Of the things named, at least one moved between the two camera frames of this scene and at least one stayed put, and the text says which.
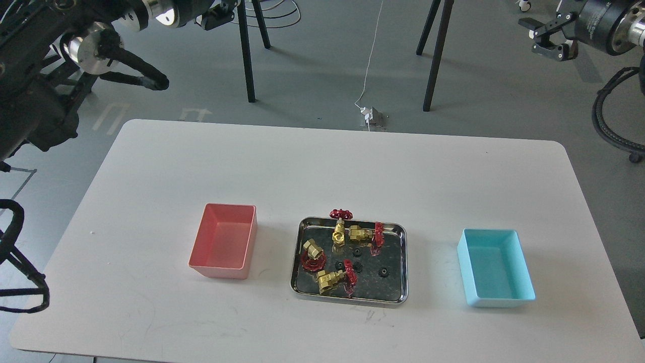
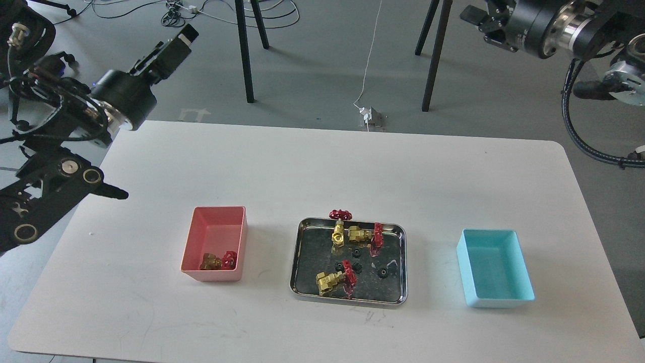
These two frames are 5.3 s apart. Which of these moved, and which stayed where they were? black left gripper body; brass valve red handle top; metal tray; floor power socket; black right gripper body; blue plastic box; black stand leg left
Moved: black left gripper body; black right gripper body
Stayed: black stand leg left; brass valve red handle top; blue plastic box; metal tray; floor power socket
